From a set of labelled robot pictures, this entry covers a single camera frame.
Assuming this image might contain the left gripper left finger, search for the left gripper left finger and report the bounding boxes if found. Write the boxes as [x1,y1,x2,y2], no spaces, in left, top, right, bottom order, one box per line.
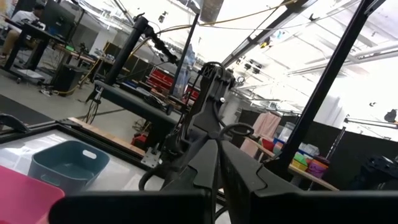
[49,139,220,224]

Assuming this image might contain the wooden side table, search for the wooden side table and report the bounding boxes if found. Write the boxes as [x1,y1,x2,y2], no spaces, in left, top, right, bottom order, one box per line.
[248,136,340,192]

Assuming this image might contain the pink hanging cloth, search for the pink hanging cloth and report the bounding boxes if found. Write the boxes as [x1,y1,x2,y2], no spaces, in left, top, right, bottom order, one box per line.
[239,111,282,158]

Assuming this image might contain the thin black pole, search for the thin black pole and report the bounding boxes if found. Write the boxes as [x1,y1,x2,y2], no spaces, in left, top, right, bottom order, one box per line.
[170,14,200,94]

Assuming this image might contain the yellow hanging cable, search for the yellow hanging cable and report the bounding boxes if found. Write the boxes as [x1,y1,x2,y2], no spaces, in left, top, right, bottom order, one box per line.
[157,0,299,34]

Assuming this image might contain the black equipment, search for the black equipment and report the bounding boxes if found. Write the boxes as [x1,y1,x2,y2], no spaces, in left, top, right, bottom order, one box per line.
[351,155,398,191]

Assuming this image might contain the red storage bins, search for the red storage bins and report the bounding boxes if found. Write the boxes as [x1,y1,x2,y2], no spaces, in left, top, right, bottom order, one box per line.
[146,67,201,102]

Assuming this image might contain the pink plastic bin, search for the pink plastic bin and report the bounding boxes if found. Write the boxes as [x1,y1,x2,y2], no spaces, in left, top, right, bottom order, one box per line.
[0,164,66,224]

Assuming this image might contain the black computer monitor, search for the black computer monitor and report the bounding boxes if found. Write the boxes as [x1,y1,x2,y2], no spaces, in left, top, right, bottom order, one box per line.
[43,0,77,37]

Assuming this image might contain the black upright post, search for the black upright post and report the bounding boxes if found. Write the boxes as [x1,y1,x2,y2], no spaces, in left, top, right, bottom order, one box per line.
[104,14,150,86]

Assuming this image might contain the metal bracket plate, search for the metal bracket plate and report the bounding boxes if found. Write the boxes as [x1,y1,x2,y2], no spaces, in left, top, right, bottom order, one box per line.
[140,147,162,168]

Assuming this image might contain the person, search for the person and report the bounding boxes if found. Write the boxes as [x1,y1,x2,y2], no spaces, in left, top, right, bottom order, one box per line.
[0,2,46,60]

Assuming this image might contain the purple storage container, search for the purple storage container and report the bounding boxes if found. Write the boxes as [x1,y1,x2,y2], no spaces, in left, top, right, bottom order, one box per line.
[306,160,329,179]

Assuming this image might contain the black frame clamp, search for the black frame clamp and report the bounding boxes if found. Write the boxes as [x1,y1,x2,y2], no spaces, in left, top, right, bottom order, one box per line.
[0,113,29,134]

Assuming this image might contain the clear plastic jar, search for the clear plastic jar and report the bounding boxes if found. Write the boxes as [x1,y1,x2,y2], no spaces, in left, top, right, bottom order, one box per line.
[277,121,296,144]

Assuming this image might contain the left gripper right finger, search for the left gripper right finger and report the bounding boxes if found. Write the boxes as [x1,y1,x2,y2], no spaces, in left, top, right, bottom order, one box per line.
[220,139,398,224]

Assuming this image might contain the black rig post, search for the black rig post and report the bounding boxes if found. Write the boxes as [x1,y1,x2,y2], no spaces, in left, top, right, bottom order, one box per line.
[273,0,386,181]

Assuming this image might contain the black workbench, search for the black workbench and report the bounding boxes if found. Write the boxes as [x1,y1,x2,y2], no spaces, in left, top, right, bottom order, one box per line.
[93,80,187,131]

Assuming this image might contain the yellow green container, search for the yellow green container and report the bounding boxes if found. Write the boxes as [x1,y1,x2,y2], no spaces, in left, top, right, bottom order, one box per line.
[292,154,308,171]

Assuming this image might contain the black overhead beam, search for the black overhead beam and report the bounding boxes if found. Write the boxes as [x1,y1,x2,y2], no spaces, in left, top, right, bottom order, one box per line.
[221,0,315,68]

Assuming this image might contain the teal plastic bin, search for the teal plastic bin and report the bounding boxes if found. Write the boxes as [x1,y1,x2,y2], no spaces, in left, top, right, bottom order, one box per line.
[27,139,111,195]

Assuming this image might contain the black computer tower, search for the black computer tower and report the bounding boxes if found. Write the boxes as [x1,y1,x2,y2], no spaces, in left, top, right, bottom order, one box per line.
[51,63,90,96]

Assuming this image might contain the black office desk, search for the black office desk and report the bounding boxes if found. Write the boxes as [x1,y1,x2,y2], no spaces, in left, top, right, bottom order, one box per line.
[2,18,68,72]

